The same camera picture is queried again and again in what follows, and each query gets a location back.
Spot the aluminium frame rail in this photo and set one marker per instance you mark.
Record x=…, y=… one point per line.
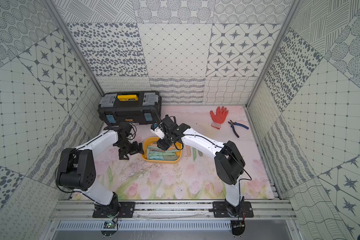
x=177, y=210

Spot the floral pink table mat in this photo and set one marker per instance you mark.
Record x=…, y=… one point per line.
x=136, y=179

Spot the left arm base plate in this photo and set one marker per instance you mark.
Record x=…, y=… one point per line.
x=121, y=210

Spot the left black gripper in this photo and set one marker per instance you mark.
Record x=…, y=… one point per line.
x=128, y=148

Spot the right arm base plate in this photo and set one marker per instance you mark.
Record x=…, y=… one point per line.
x=226, y=210

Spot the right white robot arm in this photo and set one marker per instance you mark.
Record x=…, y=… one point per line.
x=229, y=163

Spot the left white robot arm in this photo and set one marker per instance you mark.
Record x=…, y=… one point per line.
x=76, y=171

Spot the black plastic toolbox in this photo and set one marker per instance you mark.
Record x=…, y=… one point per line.
x=134, y=107

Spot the yellow plastic storage box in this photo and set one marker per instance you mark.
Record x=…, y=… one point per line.
x=151, y=144

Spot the red work glove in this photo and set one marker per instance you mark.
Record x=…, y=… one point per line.
x=219, y=117

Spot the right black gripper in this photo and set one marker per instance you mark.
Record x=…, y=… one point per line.
x=162, y=146

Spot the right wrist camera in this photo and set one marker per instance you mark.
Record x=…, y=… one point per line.
x=156, y=129

